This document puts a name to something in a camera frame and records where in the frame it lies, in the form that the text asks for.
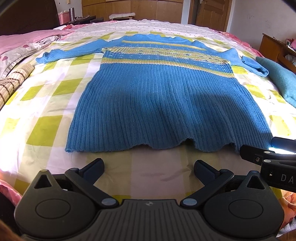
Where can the small stool white cushion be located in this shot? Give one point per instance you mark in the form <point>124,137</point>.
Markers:
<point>121,17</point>

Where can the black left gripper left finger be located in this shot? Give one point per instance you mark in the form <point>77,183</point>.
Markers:
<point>84,180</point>

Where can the wooden wardrobe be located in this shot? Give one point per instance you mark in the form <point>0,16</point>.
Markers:
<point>166,11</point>

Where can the metal thermos bottle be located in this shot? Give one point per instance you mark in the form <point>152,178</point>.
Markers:
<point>72,14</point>

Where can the white patterned pillow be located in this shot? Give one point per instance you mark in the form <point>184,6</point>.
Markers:
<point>11,58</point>

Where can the teal folded cloth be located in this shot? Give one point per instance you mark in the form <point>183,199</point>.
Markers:
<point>283,78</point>

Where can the green checked bed sheet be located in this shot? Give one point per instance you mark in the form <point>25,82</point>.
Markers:
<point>35,121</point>

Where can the dark bedside table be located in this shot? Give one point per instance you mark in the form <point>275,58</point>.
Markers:
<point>85,20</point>

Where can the pink pillow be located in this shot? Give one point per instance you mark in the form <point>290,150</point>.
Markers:
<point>9,42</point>

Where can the brown wooden door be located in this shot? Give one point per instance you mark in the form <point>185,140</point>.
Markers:
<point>212,14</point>

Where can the blue knit sweater yellow stripes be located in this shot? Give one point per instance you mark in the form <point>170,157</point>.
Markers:
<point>161,91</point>

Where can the pink storage box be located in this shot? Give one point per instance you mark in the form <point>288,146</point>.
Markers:
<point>64,17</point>

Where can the dark wooden headboard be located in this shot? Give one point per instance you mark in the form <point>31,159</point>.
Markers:
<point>26,16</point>

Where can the wooden side shelf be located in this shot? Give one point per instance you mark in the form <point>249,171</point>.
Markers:
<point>278,52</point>

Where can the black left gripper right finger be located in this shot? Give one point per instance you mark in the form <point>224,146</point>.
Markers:
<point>213,181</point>

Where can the beige striped knit garment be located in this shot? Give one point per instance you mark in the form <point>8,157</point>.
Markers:
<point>12,82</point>

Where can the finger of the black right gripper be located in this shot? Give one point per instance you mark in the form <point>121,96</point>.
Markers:
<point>253,154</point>
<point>284,144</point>

